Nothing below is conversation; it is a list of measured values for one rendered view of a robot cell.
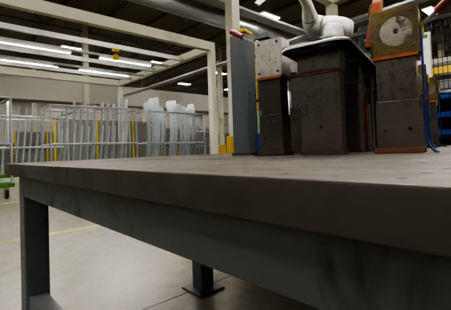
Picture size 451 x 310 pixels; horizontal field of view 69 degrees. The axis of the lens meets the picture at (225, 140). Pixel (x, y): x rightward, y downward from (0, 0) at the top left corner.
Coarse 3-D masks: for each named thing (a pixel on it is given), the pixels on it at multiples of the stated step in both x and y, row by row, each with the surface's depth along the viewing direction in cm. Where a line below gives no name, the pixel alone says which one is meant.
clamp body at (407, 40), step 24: (384, 24) 84; (408, 24) 81; (384, 48) 84; (408, 48) 81; (384, 72) 84; (408, 72) 81; (384, 96) 84; (408, 96) 81; (384, 120) 84; (408, 120) 81; (384, 144) 84; (408, 144) 81
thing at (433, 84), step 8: (432, 80) 164; (432, 88) 163; (432, 96) 164; (432, 104) 164; (432, 112) 164; (432, 120) 164; (440, 120) 164; (432, 128) 164; (440, 128) 163; (432, 136) 164; (440, 136) 163; (440, 144) 162
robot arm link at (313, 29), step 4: (320, 16) 216; (316, 20) 215; (320, 20) 215; (304, 24) 218; (308, 24) 216; (312, 24) 216; (316, 24) 216; (320, 24) 215; (304, 28) 222; (308, 28) 219; (312, 28) 218; (316, 28) 217; (320, 28) 216; (308, 32) 223; (312, 32) 221; (316, 32) 219; (320, 32) 217; (312, 36) 227; (316, 36) 227
